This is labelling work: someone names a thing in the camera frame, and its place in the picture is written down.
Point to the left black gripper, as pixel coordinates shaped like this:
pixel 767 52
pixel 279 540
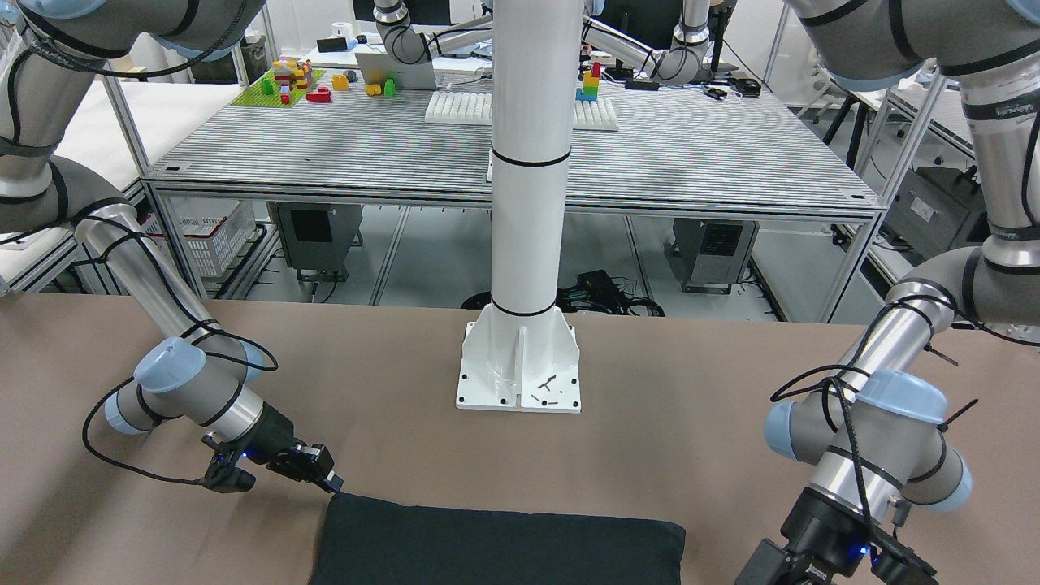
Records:
pixel 821 520

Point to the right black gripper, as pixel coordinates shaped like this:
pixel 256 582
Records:
pixel 277 431

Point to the black t-shirt with logo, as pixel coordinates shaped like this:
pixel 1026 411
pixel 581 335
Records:
pixel 371 541

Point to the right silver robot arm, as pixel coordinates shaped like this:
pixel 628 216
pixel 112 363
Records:
pixel 200 371

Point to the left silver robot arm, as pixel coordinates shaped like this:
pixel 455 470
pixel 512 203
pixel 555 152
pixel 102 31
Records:
pixel 877 435

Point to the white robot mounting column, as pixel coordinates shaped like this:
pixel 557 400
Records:
pixel 521 354

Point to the grey control box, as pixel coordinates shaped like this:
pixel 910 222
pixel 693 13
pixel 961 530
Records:
pixel 316 237
pixel 714 253

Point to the white plastic basket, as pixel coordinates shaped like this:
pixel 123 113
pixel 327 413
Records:
pixel 215 230

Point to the striped metal work table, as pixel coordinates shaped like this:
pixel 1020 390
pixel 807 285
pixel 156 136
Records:
pixel 676 152

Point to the green lego baseplate with bricks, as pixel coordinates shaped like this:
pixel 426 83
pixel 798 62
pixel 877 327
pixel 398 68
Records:
pixel 284 85

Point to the colourful lego tower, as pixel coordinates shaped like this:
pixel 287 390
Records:
pixel 591 78

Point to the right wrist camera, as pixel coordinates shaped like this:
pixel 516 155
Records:
pixel 222 474

